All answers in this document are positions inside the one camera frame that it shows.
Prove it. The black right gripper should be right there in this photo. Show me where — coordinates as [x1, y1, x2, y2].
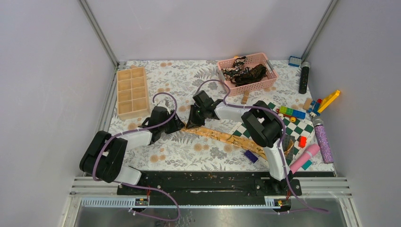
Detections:
[186, 105, 208, 130]

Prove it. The wooden compartment tray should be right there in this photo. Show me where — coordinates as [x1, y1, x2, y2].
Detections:
[116, 67, 150, 120]

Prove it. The yellow patterned tie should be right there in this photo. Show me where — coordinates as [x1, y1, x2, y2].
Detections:
[184, 126, 296, 161]

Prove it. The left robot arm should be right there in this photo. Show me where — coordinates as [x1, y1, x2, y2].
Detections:
[79, 106, 185, 194]

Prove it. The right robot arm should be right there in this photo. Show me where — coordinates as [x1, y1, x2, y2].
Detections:
[186, 90, 290, 195]

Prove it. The floral table cloth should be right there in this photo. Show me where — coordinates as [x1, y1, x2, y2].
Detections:
[106, 60, 333, 172]

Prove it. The curved wooden block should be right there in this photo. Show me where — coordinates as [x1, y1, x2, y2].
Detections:
[241, 91, 250, 105]

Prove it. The black floral tie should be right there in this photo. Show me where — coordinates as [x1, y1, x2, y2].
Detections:
[222, 56, 268, 87]

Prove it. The purple lego brick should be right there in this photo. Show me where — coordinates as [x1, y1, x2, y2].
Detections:
[244, 150, 259, 164]

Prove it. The pink plastic basket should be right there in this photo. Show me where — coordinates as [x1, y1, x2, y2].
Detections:
[217, 52, 279, 96]

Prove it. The dark grey lego plate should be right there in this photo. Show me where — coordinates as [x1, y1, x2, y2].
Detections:
[282, 134, 295, 161]

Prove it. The green white chessboard mat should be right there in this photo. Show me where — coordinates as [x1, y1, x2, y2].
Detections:
[229, 117, 314, 165]

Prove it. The red lego brick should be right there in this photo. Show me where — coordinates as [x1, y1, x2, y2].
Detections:
[298, 136, 307, 148]

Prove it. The pink marker pen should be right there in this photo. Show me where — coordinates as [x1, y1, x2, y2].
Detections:
[290, 144, 320, 174]

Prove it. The blue white lego brick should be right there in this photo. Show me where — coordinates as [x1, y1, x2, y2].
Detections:
[288, 56, 302, 67]

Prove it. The colourful lego brick pile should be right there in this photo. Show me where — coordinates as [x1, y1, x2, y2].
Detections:
[275, 98, 323, 122]

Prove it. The teal small block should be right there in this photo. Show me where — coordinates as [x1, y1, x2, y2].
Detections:
[302, 160, 313, 170]

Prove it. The purple glitter tube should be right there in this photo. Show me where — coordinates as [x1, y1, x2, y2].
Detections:
[312, 116, 334, 164]

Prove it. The yellow triangle toy block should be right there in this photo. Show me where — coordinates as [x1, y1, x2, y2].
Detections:
[317, 90, 340, 114]

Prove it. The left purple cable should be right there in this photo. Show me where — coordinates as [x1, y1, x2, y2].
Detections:
[91, 92, 183, 222]

